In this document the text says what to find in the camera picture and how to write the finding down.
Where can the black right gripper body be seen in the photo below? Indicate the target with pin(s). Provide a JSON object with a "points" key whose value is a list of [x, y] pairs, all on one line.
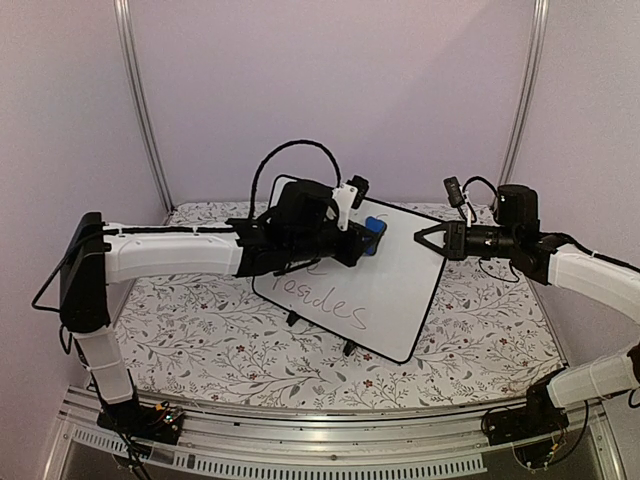
{"points": [[503, 241]]}

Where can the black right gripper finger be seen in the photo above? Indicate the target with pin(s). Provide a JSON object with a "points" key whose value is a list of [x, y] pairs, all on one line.
{"points": [[440, 250], [423, 234]]}

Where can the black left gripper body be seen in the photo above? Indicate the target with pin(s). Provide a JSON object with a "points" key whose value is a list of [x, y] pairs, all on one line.
{"points": [[310, 247]]}

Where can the blue whiteboard eraser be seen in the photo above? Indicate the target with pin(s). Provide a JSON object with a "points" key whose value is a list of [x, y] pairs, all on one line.
{"points": [[376, 229]]}

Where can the small black-framed whiteboard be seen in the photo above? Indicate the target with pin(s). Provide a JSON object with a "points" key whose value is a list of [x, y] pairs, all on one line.
{"points": [[382, 303]]}

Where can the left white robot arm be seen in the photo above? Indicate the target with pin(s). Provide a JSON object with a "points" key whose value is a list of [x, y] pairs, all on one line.
{"points": [[101, 254]]}

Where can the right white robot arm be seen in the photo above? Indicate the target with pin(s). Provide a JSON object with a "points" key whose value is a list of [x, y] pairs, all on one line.
{"points": [[558, 260]]}

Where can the floral patterned table mat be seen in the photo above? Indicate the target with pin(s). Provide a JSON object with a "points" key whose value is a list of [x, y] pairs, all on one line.
{"points": [[212, 338]]}

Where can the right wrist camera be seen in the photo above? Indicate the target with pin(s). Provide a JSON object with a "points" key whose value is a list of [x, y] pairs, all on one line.
{"points": [[454, 193]]}

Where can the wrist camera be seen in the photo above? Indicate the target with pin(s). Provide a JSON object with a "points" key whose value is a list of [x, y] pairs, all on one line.
{"points": [[454, 193], [362, 186]]}

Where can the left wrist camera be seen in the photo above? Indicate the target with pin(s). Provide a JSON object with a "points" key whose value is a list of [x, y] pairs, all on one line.
{"points": [[362, 186]]}

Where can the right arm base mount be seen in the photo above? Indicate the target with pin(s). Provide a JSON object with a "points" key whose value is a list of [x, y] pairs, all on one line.
{"points": [[511, 424]]}

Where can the right aluminium corner post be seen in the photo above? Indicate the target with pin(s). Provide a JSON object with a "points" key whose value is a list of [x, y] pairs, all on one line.
{"points": [[527, 89]]}

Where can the aluminium corner post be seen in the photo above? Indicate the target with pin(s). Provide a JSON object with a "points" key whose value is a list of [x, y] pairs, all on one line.
{"points": [[527, 89], [133, 73]]}

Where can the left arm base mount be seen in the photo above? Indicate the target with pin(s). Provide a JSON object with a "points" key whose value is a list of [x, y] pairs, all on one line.
{"points": [[161, 423]]}

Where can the left aluminium corner post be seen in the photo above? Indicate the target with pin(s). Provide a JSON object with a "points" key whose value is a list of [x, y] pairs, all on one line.
{"points": [[133, 73]]}

